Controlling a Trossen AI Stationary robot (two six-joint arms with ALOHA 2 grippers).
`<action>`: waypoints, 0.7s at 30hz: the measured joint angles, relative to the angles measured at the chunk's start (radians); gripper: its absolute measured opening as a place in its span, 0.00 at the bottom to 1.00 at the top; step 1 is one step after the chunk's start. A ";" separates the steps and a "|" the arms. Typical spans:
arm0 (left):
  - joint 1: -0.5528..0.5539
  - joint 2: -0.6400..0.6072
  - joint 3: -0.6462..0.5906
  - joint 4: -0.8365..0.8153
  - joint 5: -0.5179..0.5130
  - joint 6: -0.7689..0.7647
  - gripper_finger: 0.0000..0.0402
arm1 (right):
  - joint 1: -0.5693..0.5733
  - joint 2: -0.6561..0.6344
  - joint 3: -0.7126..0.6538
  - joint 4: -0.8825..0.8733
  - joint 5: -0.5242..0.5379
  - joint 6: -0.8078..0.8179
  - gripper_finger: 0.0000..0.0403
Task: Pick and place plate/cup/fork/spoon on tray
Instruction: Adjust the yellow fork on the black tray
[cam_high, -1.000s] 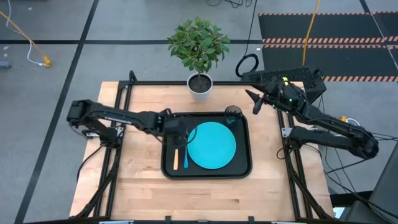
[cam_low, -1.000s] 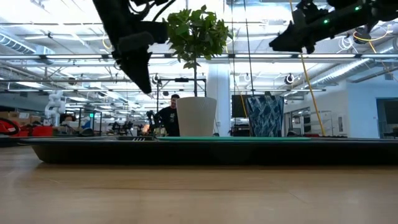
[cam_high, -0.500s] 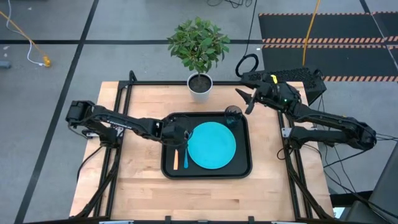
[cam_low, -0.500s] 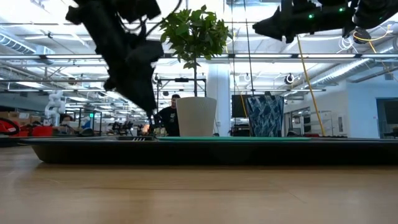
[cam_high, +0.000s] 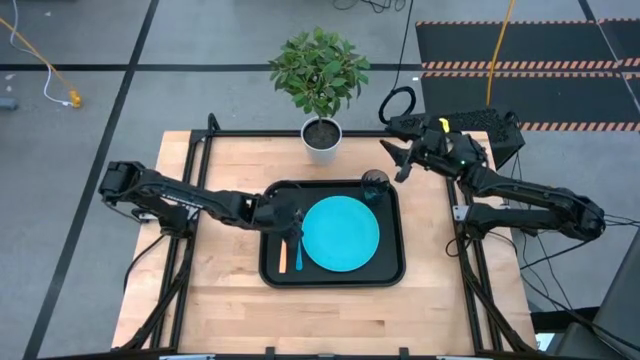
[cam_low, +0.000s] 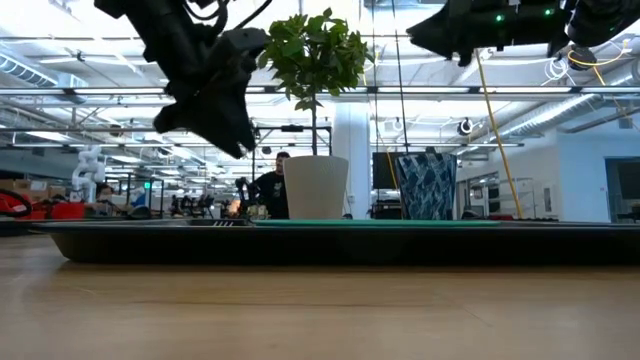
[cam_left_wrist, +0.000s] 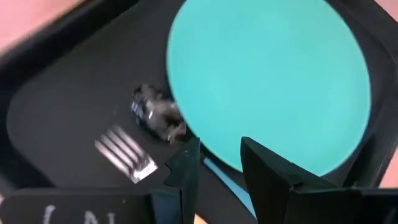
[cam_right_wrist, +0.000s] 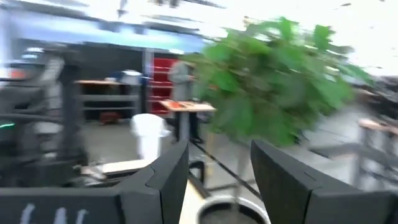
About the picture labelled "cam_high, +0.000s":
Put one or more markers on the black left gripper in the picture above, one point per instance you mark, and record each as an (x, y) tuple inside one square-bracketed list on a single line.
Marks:
[(280, 212)]

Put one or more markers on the black mat with hazard stripes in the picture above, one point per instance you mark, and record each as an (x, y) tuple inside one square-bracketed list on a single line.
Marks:
[(500, 42), (500, 97)]

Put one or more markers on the black perforated computer case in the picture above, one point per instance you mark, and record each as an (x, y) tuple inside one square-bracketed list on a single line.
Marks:
[(485, 122)]

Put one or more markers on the black aluminium table frame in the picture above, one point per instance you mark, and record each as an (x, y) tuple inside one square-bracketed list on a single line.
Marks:
[(250, 133)]

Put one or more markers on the small grey floor box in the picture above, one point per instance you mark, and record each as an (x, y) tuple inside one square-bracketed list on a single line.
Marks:
[(7, 104)]

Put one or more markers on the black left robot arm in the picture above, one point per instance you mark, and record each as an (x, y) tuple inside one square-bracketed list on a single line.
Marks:
[(170, 195)]

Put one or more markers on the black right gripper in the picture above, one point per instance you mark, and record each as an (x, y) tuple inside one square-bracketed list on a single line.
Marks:
[(445, 152)]

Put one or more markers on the teal plate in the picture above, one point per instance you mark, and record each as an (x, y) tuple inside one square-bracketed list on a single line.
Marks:
[(340, 234)]

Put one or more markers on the green leafy plant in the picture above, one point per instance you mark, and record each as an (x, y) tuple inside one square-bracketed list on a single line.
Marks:
[(320, 70)]

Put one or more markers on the blue patterned glass cup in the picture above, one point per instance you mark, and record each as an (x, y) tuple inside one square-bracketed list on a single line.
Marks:
[(375, 184)]

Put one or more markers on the dark grey panel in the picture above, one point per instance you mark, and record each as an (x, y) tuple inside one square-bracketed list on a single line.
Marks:
[(615, 310)]

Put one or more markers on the black plastic tray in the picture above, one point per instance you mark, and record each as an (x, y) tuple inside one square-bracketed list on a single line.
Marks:
[(390, 250)]

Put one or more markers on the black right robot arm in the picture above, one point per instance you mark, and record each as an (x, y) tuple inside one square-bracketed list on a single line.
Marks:
[(525, 192)]

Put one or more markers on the white plant pot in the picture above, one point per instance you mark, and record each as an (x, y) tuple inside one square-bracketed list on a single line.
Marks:
[(321, 142)]

